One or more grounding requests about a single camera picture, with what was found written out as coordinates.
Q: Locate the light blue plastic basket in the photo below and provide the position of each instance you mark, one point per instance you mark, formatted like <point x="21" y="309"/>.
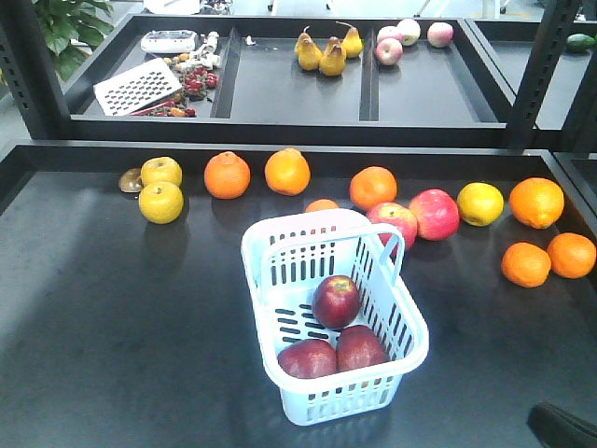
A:
<point x="285" y="259"/>

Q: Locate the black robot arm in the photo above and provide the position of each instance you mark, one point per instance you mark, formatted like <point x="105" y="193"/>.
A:
<point x="555" y="427"/>

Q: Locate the orange behind pink apples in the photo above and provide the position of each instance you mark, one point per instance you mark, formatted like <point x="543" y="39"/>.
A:
<point x="372" y="185"/>

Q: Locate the small orange near centre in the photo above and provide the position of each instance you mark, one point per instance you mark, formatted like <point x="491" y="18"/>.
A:
<point x="321" y="204"/>

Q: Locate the small orange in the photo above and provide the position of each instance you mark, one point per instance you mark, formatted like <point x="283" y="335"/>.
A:
<point x="526" y="265"/>
<point x="572" y="255"/>
<point x="321" y="204"/>

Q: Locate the orange back right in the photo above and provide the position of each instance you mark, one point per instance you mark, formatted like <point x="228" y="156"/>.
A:
<point x="287" y="172"/>

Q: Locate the orange back left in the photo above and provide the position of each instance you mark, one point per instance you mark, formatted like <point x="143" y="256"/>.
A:
<point x="226" y="176"/>

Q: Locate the pink red apple left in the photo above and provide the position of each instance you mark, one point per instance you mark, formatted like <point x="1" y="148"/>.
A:
<point x="397" y="215"/>

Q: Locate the pink red apple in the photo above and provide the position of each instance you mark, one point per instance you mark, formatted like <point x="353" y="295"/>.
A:
<point x="397" y="215"/>
<point x="436" y="213"/>

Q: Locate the pink red apple right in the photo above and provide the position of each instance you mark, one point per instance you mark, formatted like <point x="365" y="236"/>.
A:
<point x="436" y="213"/>

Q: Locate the yellow citrus front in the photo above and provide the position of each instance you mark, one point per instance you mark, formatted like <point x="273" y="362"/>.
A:
<point x="161" y="202"/>

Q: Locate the brown yellow pear front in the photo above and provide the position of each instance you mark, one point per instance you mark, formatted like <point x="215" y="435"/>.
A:
<point x="333" y="61"/>

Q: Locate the brown yellow pear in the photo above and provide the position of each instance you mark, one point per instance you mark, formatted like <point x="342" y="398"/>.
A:
<point x="308" y="53"/>
<point x="333" y="61"/>
<point x="352" y="42"/>

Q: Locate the brown yellow pear left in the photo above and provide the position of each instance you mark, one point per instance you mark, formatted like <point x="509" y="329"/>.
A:
<point x="308" y="53"/>

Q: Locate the brown kiwi fruit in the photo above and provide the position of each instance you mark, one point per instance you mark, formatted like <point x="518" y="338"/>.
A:
<point x="131" y="181"/>

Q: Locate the pile of red cherries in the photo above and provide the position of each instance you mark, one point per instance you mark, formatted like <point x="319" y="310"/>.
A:
<point x="197" y="83"/>

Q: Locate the yellow orange fruit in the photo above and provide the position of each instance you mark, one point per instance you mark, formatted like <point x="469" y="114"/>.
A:
<point x="480" y="204"/>

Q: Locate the brown yellow pear right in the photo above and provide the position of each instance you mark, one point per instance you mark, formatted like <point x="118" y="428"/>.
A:
<point x="352" y="42"/>

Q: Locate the pink peach apple left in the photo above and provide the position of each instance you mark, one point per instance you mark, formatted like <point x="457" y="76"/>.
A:
<point x="389" y="51"/>

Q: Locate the pink peach apple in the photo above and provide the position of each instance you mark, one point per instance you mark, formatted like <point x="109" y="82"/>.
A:
<point x="440" y="34"/>
<point x="409" y="30"/>
<point x="389" y="51"/>

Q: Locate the black upper display shelf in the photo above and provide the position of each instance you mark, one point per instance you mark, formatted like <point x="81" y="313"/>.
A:
<point x="452" y="97"/>

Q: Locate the white perforated grater board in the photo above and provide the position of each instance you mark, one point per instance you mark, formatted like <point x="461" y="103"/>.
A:
<point x="136" y="88"/>

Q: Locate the black wooden fruit display table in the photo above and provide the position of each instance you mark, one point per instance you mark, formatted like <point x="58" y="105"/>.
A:
<point x="119" y="332"/>

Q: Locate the pink peach apple middle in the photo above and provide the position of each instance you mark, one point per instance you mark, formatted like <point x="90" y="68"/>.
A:
<point x="409" y="30"/>

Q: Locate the small orange left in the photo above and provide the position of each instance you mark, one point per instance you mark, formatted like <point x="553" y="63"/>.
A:
<point x="526" y="265"/>

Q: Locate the pink peach apple right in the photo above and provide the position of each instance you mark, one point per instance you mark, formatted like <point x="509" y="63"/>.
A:
<point x="440" y="34"/>

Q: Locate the large orange with navel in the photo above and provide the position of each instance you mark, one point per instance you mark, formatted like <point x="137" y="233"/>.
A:
<point x="536" y="202"/>

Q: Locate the small orange right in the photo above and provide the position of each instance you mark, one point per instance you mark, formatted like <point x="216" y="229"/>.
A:
<point x="572" y="255"/>

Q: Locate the green potted plant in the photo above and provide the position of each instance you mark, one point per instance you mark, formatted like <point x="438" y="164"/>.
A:
<point x="65" y="23"/>

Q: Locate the dark green avocado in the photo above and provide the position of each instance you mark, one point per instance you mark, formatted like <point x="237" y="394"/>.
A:
<point x="579" y="42"/>

